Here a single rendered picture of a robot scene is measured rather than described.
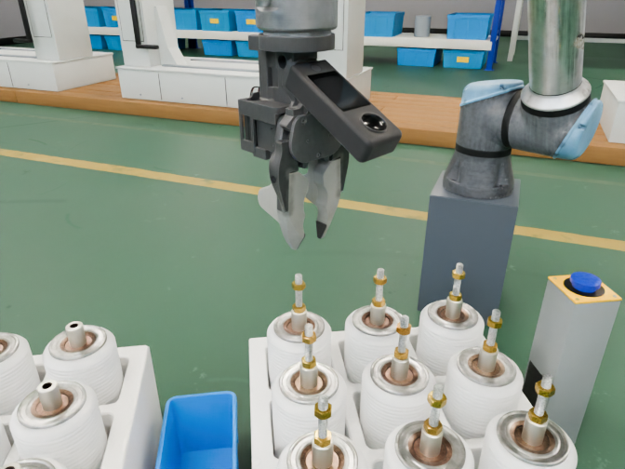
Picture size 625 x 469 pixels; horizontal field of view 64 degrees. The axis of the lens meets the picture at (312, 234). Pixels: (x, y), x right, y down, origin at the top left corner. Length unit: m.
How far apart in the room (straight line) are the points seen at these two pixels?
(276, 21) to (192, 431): 0.66
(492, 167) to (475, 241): 0.16
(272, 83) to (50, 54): 3.41
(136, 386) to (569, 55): 0.86
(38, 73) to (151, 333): 2.89
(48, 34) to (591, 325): 3.55
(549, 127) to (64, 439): 0.90
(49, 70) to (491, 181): 3.17
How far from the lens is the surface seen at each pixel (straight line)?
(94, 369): 0.77
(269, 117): 0.49
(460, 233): 1.14
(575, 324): 0.81
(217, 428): 0.90
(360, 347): 0.75
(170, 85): 3.20
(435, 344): 0.79
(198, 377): 1.07
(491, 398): 0.70
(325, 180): 0.52
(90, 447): 0.72
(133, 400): 0.79
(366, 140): 0.43
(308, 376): 0.64
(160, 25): 3.38
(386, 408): 0.66
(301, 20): 0.47
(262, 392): 0.76
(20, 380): 0.83
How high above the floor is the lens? 0.70
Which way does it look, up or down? 26 degrees down
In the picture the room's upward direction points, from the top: straight up
